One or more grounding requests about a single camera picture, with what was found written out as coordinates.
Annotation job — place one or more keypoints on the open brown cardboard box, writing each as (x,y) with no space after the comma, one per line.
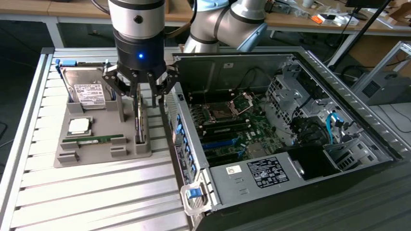
(401,14)

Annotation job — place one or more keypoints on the open PC case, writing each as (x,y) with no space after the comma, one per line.
(321,207)

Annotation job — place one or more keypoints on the metal socket cover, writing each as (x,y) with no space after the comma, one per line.
(234,107)

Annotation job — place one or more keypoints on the green RAM stick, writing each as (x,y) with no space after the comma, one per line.
(96,139)

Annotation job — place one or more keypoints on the hard disk blue carrier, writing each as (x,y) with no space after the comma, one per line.
(87,81)

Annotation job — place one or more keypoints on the black expansion slot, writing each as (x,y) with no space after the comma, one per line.
(222,157)

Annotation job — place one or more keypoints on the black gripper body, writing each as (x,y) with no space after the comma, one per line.
(139,50)

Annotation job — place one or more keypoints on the grey metal disk bay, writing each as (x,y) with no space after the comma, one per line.
(350,154)

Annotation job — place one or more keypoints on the blue expansion slot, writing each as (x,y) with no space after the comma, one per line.
(218,144)

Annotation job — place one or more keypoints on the CPU chip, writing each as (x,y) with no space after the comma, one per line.
(79,126)

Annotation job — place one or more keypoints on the grey metal drive cage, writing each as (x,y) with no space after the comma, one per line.
(286,96)

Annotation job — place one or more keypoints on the aluminium profile frame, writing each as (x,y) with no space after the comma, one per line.
(397,51)

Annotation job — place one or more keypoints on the grey power supply unit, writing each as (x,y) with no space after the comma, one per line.
(231,187)

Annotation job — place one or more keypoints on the grey parts rack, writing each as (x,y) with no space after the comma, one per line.
(103,154)

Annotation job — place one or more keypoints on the black monitor with stand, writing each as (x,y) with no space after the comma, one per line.
(359,15)

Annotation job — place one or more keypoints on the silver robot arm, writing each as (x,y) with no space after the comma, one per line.
(138,19)

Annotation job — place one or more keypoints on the grey chipset heatsink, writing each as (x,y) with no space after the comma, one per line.
(257,149)

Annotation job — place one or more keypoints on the blue case latch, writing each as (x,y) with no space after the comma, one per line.
(194,193)

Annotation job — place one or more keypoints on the white small box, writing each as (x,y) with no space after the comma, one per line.
(345,21)

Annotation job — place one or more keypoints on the black slanted pole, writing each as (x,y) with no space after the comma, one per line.
(369,24)

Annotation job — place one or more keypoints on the white paper cup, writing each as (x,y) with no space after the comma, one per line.
(309,3)

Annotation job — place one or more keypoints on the CPU socket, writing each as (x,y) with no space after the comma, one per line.
(222,114)

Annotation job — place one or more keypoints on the grey computer tower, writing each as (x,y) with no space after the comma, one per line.
(385,89)

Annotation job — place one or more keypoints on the black RAM slot bank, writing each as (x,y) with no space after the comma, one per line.
(225,128)

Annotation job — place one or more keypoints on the cluttered wooden desk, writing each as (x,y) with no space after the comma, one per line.
(354,29)

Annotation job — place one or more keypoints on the graphics card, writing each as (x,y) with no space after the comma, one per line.
(139,120)

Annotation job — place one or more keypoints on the green motherboard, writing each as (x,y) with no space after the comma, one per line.
(257,130)

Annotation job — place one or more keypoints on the wooden desk grey legs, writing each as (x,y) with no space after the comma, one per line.
(32,9)

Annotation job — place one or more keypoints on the orange small box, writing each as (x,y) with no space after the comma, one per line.
(317,19)

